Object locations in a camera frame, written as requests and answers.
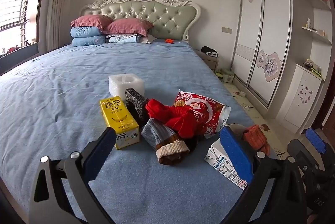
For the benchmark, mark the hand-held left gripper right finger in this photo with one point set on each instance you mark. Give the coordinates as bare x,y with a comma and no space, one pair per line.
235,156

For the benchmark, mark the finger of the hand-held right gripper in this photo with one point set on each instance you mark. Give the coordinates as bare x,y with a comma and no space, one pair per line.
315,139

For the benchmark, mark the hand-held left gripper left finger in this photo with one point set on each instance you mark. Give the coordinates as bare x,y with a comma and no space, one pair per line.
100,150

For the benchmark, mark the white milk carton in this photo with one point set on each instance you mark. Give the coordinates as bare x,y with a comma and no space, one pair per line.
217,156

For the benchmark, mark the orange sock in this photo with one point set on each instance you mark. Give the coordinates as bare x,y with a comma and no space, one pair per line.
255,137

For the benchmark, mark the yellow milk carton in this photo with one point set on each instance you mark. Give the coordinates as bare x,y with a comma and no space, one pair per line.
117,119

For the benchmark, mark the red snack bag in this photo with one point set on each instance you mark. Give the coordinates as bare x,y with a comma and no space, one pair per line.
209,114

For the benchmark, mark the black sponge block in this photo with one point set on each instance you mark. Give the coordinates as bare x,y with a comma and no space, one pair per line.
136,106

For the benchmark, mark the grey and brown sock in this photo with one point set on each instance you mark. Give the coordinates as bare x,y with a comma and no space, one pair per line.
159,135

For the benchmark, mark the red knitted sock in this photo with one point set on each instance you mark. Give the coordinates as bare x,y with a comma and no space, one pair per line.
180,119

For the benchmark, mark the white foam block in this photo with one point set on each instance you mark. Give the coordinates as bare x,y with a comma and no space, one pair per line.
136,85

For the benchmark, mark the grey corner shelf cabinet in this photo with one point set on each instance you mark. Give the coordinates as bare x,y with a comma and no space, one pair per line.
301,98

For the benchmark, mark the cream printed play mat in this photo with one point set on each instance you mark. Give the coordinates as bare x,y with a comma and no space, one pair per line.
261,114

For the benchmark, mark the small white floor item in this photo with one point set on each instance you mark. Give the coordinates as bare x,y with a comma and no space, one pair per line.
242,94

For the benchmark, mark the bed with blue sheet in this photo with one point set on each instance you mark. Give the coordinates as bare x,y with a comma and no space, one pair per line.
78,82

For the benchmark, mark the pile of small toys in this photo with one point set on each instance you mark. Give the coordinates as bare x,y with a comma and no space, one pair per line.
312,67

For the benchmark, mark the green storage box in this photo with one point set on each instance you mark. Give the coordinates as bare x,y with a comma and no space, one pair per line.
227,75

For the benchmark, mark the yellow toys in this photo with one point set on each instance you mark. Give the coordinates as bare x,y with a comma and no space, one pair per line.
218,73

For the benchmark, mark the grey nightstand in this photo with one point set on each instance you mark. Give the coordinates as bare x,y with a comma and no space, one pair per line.
209,63

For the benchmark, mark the dark clothes pile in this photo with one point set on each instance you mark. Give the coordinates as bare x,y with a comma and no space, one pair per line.
209,50

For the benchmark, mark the folded patterned blue quilt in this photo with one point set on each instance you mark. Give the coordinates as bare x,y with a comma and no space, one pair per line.
123,39

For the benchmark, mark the white sliding door wardrobe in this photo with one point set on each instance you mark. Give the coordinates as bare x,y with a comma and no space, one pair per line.
272,30

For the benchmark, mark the pink pillow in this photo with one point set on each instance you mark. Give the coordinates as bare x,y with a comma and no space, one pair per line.
128,26
90,21

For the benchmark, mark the small orange object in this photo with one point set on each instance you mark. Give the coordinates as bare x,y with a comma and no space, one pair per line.
169,41

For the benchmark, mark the row of windowsill ornaments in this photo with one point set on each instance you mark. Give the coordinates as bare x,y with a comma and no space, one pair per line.
13,49

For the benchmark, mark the green tufted ornate headboard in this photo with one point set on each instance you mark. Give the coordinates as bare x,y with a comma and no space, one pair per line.
157,17

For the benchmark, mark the beige striped curtain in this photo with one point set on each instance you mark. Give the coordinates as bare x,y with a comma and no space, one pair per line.
61,4

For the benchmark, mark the beige wall switch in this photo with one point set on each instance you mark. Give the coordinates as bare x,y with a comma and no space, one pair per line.
227,29

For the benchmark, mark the window with wooden frame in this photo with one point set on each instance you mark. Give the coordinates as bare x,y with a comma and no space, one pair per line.
18,4

